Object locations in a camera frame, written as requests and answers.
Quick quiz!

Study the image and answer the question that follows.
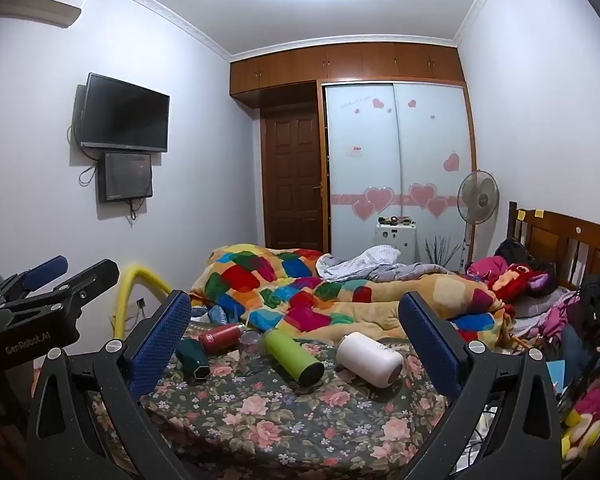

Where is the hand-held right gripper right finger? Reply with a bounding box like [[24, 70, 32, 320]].
[[398, 291, 565, 480]]

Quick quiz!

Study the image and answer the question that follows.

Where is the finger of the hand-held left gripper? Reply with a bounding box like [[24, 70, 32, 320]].
[[50, 259, 122, 332], [0, 255, 71, 303]]

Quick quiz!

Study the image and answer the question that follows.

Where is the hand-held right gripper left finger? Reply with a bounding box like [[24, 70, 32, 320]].
[[24, 289, 201, 480]]

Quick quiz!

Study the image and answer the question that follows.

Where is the white cup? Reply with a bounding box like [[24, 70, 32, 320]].
[[335, 331, 405, 389]]

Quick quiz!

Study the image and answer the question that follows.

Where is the dark green cup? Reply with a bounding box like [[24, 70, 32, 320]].
[[174, 338, 211, 380]]

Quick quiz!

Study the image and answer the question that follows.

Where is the clear plastic cup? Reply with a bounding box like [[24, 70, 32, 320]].
[[238, 330, 264, 362]]

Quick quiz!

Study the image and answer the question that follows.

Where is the yellow foam tube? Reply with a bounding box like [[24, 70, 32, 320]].
[[110, 266, 174, 342]]

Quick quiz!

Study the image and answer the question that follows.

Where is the red bottle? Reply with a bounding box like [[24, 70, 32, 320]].
[[199, 323, 246, 354]]

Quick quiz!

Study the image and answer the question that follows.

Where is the blue white cloth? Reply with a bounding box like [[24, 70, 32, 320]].
[[206, 304, 233, 327]]

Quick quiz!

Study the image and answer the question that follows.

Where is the dried twig bundle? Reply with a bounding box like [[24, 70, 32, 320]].
[[424, 236, 464, 274]]

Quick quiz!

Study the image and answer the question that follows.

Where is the pink cloth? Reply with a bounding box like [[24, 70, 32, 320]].
[[467, 255, 512, 279]]

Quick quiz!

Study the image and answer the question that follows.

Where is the grey white blanket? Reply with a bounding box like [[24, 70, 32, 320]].
[[315, 244, 462, 284]]

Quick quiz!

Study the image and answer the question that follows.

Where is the red plush toy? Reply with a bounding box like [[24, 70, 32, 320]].
[[487, 262, 557, 307]]

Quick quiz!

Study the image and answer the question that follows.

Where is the white floor appliance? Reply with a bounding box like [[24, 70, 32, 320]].
[[374, 215, 417, 264]]

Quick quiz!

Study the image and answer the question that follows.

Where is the black bag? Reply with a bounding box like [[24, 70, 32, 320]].
[[494, 237, 532, 267]]

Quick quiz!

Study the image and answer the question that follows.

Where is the pile of pink clothes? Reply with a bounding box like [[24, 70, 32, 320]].
[[509, 285, 586, 348]]

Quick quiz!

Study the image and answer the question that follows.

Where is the green bottle with black cap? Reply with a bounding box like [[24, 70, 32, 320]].
[[263, 328, 326, 389]]

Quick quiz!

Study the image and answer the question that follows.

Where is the colourful patchwork quilt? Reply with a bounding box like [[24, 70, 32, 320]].
[[188, 243, 512, 343]]

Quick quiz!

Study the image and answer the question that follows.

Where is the floral bed sheet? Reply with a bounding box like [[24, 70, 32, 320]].
[[87, 324, 482, 480]]

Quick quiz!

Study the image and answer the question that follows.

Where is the standing fan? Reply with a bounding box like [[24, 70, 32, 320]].
[[456, 169, 500, 274]]

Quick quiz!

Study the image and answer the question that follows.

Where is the wooden headboard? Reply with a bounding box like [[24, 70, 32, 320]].
[[507, 201, 600, 292]]

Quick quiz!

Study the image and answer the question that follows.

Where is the yellow plush toy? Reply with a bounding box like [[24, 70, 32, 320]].
[[561, 400, 600, 462]]

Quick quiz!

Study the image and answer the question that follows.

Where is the sliding wardrobe with heart stickers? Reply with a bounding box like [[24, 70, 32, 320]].
[[321, 79, 479, 267]]

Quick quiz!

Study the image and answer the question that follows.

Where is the brown wooden door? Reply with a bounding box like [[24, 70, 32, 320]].
[[260, 104, 326, 254]]

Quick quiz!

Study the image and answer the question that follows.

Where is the white air conditioner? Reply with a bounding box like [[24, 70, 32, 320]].
[[0, 0, 84, 29]]

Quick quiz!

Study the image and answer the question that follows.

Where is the wooden overhead cabinet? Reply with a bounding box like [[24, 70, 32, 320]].
[[228, 42, 467, 109]]

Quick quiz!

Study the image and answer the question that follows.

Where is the black wall cable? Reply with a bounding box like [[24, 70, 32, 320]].
[[78, 159, 101, 187]]

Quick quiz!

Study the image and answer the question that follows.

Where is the small black wall monitor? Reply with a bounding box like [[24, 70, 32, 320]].
[[98, 151, 154, 205]]

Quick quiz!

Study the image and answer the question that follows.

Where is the black wall television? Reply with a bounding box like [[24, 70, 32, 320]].
[[74, 72, 171, 154]]

